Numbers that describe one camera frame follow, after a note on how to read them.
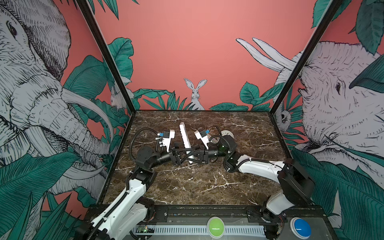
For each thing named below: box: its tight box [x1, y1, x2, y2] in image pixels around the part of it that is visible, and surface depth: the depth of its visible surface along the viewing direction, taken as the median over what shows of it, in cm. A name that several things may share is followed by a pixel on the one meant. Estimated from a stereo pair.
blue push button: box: [289, 217, 312, 240], surface depth 71 cm
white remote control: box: [179, 122, 194, 164], surface depth 62 cm
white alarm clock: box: [221, 130, 234, 139], surface depth 105 cm
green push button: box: [206, 216, 225, 239], surface depth 71 cm
